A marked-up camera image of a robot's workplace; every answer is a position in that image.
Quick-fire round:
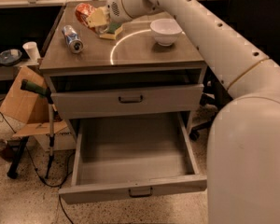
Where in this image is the black floor cable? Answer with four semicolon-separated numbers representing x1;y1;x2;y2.
0;97;76;224

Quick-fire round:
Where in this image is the open middle drawer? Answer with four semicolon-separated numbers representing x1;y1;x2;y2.
59;113;206;204

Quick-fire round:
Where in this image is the dark blue plate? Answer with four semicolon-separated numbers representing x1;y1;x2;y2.
0;49;22;66

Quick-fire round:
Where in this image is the green yellow sponge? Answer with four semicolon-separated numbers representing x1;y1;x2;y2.
99;22;123;40

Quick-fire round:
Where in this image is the grey drawer cabinet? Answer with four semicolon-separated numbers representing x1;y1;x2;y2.
40;3;206;129

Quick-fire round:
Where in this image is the brown round floor container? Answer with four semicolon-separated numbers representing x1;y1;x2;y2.
0;139;14;161

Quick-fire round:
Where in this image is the silver blue soda can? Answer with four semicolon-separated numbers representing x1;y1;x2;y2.
62;25;83;54

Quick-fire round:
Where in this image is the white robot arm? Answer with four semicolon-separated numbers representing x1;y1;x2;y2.
87;0;280;224

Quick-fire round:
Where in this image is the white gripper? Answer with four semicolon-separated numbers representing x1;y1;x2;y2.
86;0;128;28

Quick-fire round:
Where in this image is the low side shelf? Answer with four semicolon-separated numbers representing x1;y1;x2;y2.
0;60;39;81

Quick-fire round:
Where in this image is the white paper cup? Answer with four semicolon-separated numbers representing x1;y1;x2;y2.
22;41;40;61

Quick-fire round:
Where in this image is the upper grey drawer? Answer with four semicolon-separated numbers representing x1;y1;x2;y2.
52;85;203;119

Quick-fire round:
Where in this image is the green handled tripod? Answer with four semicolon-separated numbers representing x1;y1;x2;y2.
7;78;60;180

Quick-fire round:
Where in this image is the black office chair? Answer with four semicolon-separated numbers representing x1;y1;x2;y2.
185;0;280;145

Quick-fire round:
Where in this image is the white bowl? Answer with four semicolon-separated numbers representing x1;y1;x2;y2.
150;19;182;46

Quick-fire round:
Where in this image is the red coke can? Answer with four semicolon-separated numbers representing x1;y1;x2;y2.
75;3;97;32

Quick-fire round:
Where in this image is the brown cardboard box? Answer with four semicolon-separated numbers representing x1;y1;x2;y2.
0;66;69;138

